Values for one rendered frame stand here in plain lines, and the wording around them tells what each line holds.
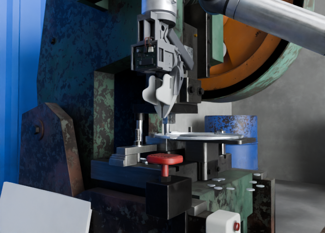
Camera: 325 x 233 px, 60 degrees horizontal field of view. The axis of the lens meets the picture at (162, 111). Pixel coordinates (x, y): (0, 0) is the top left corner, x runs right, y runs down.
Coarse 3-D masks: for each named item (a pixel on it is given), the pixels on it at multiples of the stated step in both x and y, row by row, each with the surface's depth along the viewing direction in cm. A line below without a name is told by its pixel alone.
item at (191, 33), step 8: (184, 24) 96; (184, 32) 96; (192, 32) 100; (184, 40) 96; (192, 40) 100; (192, 48) 100; (192, 56) 100; (184, 72) 92; (192, 72) 100; (184, 80) 92; (192, 80) 94; (200, 80) 98; (184, 88) 92; (192, 88) 91; (200, 88) 96; (184, 96) 92; (192, 96) 94; (200, 96) 98; (192, 104) 100
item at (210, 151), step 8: (192, 144) 89; (200, 144) 88; (208, 144) 88; (216, 144) 93; (232, 144) 79; (240, 144) 78; (192, 152) 89; (200, 152) 88; (208, 152) 88; (216, 152) 93; (192, 160) 89; (200, 160) 88; (208, 160) 88; (216, 160) 93; (200, 168) 88; (208, 168) 88; (216, 168) 92; (200, 176) 87; (208, 176) 88
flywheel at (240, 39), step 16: (288, 0) 109; (224, 16) 126; (224, 32) 128; (240, 32) 124; (256, 32) 120; (240, 48) 124; (256, 48) 120; (272, 48) 112; (224, 64) 128; (240, 64) 124; (256, 64) 116; (272, 64) 121; (208, 80) 129; (224, 80) 124; (240, 80) 120
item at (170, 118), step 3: (168, 114) 99; (171, 114) 99; (174, 114) 101; (165, 117) 99; (168, 117) 99; (171, 117) 99; (174, 117) 101; (162, 120) 100; (165, 120) 99; (168, 120) 99; (171, 120) 99; (174, 120) 101; (162, 123) 100; (165, 123) 99; (168, 123) 99; (171, 123) 99; (174, 123) 101
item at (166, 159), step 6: (150, 156) 60; (156, 156) 60; (162, 156) 59; (168, 156) 59; (174, 156) 60; (180, 156) 60; (150, 162) 60; (156, 162) 59; (162, 162) 58; (168, 162) 57; (174, 162) 58; (180, 162) 60; (162, 168) 60; (162, 174) 60
